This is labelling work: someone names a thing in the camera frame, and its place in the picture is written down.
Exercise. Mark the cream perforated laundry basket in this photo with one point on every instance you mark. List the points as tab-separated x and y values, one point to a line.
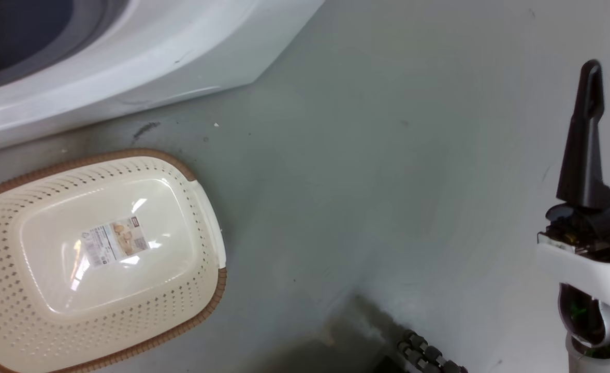
25	207

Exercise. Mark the white front-load washing machine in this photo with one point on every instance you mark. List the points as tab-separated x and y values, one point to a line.
180	46

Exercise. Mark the grey round washer door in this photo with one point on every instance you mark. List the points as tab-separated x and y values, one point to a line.
25	31

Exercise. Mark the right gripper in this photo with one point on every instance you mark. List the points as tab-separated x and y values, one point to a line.
595	269

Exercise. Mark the paper product label sticker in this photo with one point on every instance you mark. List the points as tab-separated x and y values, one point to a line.
113	241

